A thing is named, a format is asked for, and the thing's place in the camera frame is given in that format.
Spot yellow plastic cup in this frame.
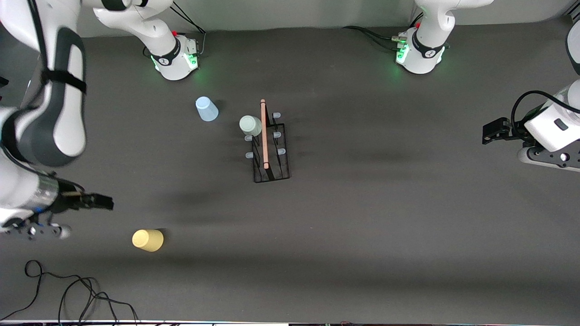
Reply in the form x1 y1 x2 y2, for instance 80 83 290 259
132 229 164 253

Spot black base cables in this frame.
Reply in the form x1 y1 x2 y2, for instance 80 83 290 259
171 2 207 58
342 11 411 51

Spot black loose cable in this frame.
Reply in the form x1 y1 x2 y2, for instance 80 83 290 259
0 259 139 326

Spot light blue plastic cup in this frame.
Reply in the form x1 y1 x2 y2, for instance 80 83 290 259
195 96 219 122

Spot pale green plastic cup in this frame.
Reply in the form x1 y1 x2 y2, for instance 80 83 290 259
239 115 263 138

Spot black wire cup holder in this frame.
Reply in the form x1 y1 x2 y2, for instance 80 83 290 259
245 99 291 183

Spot black left base cables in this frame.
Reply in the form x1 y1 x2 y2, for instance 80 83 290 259
342 11 411 51

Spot black right base cables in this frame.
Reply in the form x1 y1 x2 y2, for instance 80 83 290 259
171 2 207 58

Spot dark grey table mat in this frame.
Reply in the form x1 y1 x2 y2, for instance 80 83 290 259
0 18 580 323

